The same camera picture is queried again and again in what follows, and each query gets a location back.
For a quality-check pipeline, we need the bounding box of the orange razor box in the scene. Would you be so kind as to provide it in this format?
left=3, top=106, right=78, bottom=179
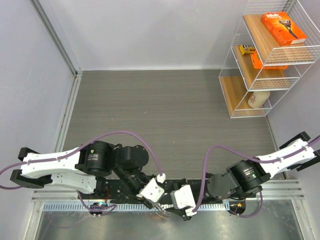
left=261, top=11, right=307, bottom=46

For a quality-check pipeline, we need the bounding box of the white slotted cable duct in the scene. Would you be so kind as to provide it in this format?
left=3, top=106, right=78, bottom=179
left=42, top=201, right=230, bottom=212

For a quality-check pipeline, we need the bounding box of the purple cable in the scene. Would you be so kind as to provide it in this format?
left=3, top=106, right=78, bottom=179
left=192, top=136, right=320, bottom=217
left=0, top=130, right=165, bottom=217

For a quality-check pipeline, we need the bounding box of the white wire shelf rack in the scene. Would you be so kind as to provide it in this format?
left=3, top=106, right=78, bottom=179
left=218, top=0, right=320, bottom=119

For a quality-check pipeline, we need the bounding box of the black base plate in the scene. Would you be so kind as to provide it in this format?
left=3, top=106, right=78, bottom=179
left=82, top=177, right=256, bottom=205

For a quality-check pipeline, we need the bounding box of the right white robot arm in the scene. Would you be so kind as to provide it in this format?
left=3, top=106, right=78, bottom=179
left=166, top=132, right=320, bottom=221

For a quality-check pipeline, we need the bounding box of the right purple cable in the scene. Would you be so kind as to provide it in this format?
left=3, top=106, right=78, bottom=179
left=192, top=136, right=320, bottom=217

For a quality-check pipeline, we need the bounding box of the cream bottle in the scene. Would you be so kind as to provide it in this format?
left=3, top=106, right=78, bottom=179
left=248, top=91, right=271, bottom=109

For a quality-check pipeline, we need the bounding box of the metal disc with keyrings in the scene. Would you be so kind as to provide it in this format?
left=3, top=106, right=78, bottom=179
left=153, top=203, right=170, bottom=219

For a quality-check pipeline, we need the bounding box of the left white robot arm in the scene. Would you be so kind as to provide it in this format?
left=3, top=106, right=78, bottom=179
left=10, top=140, right=165, bottom=208

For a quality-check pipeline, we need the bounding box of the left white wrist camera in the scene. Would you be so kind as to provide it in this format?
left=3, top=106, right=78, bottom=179
left=138, top=173, right=166, bottom=204

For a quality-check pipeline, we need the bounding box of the orange snack pack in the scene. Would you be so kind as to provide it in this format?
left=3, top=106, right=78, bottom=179
left=250, top=50, right=290, bottom=70

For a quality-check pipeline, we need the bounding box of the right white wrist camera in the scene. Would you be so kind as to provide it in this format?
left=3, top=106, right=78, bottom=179
left=170, top=184, right=197, bottom=217

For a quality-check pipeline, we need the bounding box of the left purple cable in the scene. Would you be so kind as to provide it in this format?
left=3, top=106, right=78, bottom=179
left=0, top=130, right=165, bottom=217

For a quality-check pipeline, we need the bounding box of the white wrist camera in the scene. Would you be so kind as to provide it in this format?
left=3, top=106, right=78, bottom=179
left=138, top=173, right=166, bottom=204
left=170, top=184, right=197, bottom=217

